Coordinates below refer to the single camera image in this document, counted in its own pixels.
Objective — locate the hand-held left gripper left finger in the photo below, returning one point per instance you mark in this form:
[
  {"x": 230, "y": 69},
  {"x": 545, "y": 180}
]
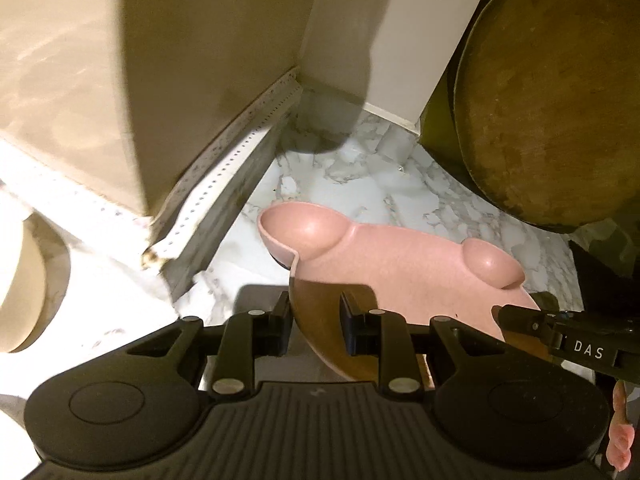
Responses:
[{"x": 280, "y": 329}]

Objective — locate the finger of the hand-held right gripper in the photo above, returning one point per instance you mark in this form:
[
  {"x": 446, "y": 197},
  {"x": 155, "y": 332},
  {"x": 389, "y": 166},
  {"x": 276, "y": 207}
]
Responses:
[{"x": 525, "y": 329}]

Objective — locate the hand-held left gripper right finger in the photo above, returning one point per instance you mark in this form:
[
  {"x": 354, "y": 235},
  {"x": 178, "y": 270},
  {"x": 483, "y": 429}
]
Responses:
[{"x": 354, "y": 331}]

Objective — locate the pink pig-shaped plate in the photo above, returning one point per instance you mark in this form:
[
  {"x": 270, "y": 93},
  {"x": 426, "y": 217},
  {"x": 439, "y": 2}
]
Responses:
[{"x": 400, "y": 270}]

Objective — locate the cream bowl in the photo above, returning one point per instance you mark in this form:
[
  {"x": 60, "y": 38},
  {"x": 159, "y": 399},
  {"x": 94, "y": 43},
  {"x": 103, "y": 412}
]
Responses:
[{"x": 25, "y": 285}]

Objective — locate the person's right hand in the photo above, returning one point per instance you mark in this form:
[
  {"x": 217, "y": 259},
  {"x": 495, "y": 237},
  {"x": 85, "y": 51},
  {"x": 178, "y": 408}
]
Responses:
[{"x": 621, "y": 440}]

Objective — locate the white perforated edge tape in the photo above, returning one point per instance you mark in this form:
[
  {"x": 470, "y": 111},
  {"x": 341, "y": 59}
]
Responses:
[{"x": 225, "y": 170}]

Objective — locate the olive green object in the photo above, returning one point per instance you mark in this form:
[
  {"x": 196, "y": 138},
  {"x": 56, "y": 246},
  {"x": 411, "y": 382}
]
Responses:
[{"x": 436, "y": 125}]

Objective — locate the round wooden cutting board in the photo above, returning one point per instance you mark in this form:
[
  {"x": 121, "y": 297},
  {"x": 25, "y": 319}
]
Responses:
[{"x": 550, "y": 85}]

